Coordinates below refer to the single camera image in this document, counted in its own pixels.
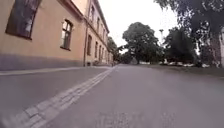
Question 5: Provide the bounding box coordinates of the tree behind yellow building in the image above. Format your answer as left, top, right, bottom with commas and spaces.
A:
107, 36, 123, 64

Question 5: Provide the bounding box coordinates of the large round tree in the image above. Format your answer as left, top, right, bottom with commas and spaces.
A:
121, 21, 165, 65

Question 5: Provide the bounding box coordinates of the grey asphalt road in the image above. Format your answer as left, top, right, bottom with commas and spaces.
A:
43, 64, 224, 128

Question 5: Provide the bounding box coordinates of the street lamp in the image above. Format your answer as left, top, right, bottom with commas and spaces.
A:
158, 28, 165, 45

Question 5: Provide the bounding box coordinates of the paving stone strip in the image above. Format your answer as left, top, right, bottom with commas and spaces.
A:
0, 65, 119, 128

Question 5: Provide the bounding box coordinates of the dark tall tree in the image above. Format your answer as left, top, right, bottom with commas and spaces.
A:
162, 27, 196, 65

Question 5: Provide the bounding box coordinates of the long yellow building with windows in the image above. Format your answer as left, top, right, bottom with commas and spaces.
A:
0, 0, 114, 72

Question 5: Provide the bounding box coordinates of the row of parked cars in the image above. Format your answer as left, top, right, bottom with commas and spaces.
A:
138, 60, 211, 69

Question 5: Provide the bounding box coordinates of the grey asphalt pavement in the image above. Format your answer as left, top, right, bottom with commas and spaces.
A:
0, 65, 113, 118

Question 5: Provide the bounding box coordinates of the tree with overhanging branches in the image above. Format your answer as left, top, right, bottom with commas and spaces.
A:
153, 0, 224, 68

